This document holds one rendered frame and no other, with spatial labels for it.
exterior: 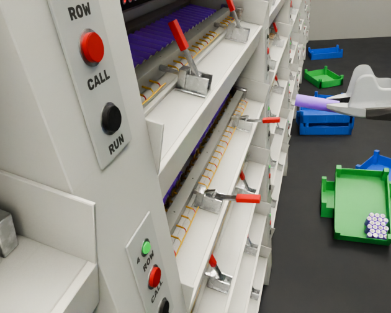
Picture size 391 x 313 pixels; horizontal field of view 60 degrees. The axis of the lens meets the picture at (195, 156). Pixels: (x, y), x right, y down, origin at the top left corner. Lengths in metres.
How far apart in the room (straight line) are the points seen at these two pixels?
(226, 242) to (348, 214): 0.90
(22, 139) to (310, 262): 1.30
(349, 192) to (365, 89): 1.10
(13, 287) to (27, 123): 0.09
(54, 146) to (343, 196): 1.47
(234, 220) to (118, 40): 0.60
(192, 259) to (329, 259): 1.02
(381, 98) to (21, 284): 0.47
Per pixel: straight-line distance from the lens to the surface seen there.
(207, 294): 0.65
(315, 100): 0.55
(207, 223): 0.51
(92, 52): 0.20
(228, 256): 0.71
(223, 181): 0.59
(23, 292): 0.22
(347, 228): 1.53
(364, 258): 1.47
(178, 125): 0.36
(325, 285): 1.36
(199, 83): 0.43
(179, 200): 0.50
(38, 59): 0.18
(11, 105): 0.19
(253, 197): 0.50
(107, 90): 0.22
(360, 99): 0.53
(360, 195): 1.60
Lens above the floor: 1.05
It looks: 30 degrees down
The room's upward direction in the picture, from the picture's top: 8 degrees counter-clockwise
